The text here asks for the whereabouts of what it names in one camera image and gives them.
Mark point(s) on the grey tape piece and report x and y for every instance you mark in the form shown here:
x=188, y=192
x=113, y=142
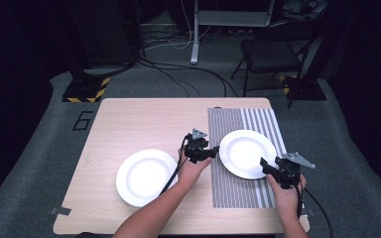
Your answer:
x=60, y=211
x=310, y=212

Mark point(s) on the person's left hand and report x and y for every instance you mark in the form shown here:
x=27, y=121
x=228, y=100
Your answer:
x=190, y=173

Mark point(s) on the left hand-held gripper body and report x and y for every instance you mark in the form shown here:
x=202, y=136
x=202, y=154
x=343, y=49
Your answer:
x=195, y=147

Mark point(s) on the white stand post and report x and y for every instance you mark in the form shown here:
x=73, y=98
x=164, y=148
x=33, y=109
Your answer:
x=195, y=39

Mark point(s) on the black cabinet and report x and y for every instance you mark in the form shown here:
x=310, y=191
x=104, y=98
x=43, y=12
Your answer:
x=105, y=33

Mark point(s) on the black stand with striped base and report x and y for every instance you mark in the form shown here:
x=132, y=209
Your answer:
x=84, y=89
x=306, y=89

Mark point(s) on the white plate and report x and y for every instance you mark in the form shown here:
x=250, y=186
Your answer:
x=145, y=177
x=247, y=153

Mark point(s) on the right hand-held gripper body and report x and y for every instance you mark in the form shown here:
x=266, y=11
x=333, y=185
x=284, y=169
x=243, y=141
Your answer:
x=289, y=173

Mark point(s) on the grey bundle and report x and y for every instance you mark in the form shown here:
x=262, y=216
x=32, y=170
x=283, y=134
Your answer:
x=304, y=8

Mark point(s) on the grey striped placemat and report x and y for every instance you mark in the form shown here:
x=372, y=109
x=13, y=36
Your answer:
x=231, y=191

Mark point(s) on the black folding chair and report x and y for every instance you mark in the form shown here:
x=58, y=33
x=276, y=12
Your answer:
x=271, y=56

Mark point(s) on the person's right hand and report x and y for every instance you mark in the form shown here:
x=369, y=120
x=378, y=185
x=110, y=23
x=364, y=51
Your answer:
x=289, y=201

